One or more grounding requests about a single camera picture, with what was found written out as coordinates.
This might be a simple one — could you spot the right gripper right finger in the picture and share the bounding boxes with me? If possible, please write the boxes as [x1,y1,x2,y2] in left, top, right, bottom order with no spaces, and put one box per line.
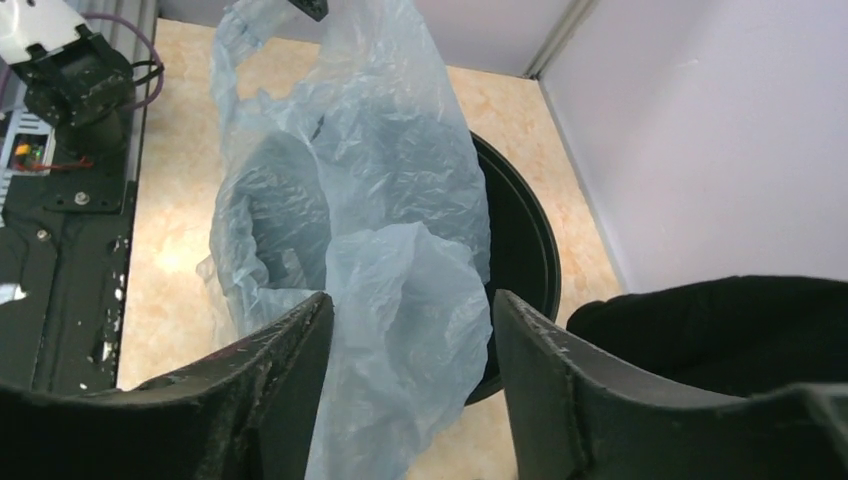
[493,290,847,479]

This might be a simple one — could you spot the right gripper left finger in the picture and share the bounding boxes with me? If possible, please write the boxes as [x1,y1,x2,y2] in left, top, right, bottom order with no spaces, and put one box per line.
[1,292,334,479]

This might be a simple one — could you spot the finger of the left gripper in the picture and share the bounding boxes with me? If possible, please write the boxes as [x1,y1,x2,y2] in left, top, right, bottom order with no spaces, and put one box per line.
[289,0,329,22]

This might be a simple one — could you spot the blue plastic trash bag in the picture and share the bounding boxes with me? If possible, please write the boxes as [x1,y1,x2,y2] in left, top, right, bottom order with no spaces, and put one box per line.
[206,1,492,479]

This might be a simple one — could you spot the black trash bin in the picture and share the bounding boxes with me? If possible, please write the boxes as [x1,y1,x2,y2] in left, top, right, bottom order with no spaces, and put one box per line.
[218,129,563,407]

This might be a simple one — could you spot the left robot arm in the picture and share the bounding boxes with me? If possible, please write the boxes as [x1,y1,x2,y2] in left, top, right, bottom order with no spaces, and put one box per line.
[1,1,165,156]

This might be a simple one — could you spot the black printed t-shirt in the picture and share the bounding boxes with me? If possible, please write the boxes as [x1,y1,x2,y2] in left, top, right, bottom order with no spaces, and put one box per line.
[566,276,847,397]

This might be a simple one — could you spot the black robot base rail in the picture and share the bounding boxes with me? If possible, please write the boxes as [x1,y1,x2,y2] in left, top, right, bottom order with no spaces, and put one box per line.
[0,109,140,397]

